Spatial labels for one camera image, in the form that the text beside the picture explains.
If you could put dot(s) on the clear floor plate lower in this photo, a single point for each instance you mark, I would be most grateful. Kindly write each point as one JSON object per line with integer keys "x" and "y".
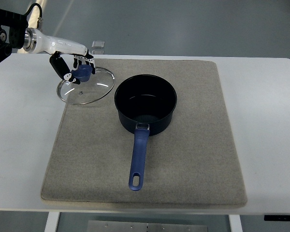
{"x": 98, "y": 52}

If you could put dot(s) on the white table leg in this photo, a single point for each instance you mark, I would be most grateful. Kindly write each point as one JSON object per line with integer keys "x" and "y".
{"x": 52, "y": 222}
{"x": 235, "y": 223}

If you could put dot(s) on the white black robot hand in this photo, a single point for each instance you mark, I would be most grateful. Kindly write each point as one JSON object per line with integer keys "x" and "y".
{"x": 83, "y": 60}

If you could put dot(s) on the black table control panel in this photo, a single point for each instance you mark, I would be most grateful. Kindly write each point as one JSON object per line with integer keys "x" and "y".
{"x": 285, "y": 218}

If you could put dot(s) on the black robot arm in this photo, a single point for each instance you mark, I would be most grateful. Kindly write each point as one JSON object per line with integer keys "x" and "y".
{"x": 15, "y": 32}

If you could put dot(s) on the white left table leg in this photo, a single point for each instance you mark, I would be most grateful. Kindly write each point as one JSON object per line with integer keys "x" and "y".
{"x": 52, "y": 222}

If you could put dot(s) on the glass lid blue knob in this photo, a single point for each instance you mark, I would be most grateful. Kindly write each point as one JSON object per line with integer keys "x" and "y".
{"x": 94, "y": 85}

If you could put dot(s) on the white right table leg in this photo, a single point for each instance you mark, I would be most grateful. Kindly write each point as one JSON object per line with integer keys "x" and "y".
{"x": 235, "y": 223}

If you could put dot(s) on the grey felt mat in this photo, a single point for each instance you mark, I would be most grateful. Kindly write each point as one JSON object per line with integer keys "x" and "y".
{"x": 193, "y": 163}

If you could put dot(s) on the dark blue saucepan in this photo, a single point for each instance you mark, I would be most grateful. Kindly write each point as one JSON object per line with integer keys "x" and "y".
{"x": 145, "y": 104}

